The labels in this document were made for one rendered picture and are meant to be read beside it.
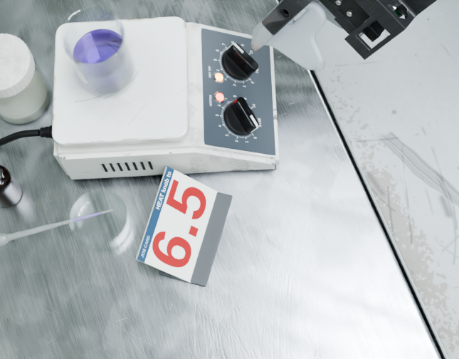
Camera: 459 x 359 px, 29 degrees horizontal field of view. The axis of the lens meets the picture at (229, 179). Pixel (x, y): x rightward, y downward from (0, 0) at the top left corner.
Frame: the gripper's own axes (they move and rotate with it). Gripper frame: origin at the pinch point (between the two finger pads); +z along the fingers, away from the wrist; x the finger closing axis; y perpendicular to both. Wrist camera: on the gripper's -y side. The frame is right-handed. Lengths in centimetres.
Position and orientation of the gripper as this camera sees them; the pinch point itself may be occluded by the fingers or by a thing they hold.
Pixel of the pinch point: (268, 21)
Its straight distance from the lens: 78.1
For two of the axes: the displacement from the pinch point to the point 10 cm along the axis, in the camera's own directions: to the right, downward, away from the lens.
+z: -4.5, 3.2, 8.4
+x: 5.5, -6.4, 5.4
